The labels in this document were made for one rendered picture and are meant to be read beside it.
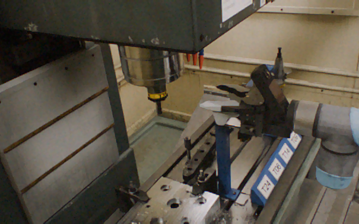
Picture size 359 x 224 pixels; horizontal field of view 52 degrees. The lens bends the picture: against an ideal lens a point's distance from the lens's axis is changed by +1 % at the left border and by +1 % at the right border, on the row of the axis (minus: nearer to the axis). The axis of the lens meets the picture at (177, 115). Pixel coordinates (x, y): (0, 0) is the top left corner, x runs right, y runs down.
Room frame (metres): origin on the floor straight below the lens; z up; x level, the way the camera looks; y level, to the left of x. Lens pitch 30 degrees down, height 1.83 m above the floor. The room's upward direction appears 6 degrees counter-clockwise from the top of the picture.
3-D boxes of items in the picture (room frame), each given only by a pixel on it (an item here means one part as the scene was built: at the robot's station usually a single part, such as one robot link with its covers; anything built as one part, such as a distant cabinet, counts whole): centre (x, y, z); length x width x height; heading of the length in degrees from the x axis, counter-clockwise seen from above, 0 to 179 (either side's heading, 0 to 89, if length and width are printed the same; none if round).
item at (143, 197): (0.96, 0.18, 0.97); 0.13 x 0.03 x 0.15; 55
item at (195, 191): (0.98, -0.06, 0.97); 0.13 x 0.03 x 0.15; 145
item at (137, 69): (0.87, 0.05, 1.52); 0.16 x 0.16 x 0.12
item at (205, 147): (1.17, -0.07, 0.93); 0.26 x 0.05 x 0.06; 150
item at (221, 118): (0.73, -0.10, 1.40); 0.09 x 0.03 x 0.06; 83
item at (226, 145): (1.02, -0.14, 1.05); 0.10 x 0.05 x 0.30; 55
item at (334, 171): (0.66, -0.35, 1.29); 0.11 x 0.08 x 0.11; 139
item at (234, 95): (0.81, -0.15, 1.40); 0.09 x 0.03 x 0.06; 35
